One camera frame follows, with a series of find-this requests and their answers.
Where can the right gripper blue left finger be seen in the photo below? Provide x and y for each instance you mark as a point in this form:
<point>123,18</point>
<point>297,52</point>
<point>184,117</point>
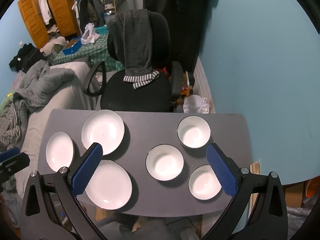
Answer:
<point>84,167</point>

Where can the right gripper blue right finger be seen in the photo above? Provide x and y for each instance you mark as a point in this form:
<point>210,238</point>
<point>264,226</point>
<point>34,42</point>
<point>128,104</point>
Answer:
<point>219,164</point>

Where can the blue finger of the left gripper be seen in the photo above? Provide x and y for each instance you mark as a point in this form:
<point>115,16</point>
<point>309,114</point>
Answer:
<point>14,164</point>
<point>5,155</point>

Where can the white bowl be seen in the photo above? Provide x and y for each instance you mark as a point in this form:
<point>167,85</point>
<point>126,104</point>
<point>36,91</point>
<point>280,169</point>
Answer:
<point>193,131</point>
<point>203,183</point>
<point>164,162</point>

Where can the white plate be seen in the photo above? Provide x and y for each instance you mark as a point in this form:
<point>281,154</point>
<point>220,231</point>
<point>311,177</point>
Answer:
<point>110,187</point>
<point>105,127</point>
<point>59,151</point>

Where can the striped black white garment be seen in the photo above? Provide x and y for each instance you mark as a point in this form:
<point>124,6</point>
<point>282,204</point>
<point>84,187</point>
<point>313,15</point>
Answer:
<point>10,129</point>

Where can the grey padded jacket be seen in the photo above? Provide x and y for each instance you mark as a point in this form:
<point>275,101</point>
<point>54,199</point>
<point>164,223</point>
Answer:
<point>39,84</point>

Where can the white plastic bag on floor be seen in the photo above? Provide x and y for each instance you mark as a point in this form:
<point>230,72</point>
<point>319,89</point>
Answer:
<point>196,104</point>

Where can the grey bed mattress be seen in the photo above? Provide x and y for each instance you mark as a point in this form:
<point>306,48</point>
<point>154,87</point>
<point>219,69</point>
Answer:
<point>68,96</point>

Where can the black office chair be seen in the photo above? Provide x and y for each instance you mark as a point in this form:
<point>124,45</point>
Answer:
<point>158,96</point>

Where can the black clothes pile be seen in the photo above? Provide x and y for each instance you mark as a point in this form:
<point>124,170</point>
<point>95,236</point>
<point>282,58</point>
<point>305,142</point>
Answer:
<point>26,57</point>

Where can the blue cardboard box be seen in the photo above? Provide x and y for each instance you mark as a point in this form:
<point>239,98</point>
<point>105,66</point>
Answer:
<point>72,47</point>

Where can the green checked tablecloth table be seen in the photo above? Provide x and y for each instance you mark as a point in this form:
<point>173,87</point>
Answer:
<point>95,52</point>

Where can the white plastic bag on table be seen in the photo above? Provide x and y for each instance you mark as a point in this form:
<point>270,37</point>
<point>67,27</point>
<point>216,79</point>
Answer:
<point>88,36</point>

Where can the wooden louvred wardrobe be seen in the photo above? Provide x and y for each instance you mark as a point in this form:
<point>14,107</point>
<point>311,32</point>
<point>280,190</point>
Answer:
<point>38,15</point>

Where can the dark grey hooded sweater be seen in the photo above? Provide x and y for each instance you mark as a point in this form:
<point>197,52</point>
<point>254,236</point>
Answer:
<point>132,36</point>

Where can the clothes rack with jackets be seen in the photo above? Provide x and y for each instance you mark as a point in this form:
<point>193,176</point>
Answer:
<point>89,11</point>

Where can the black hanging coats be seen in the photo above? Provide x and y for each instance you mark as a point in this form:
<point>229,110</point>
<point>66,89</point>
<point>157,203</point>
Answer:
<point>187,20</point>

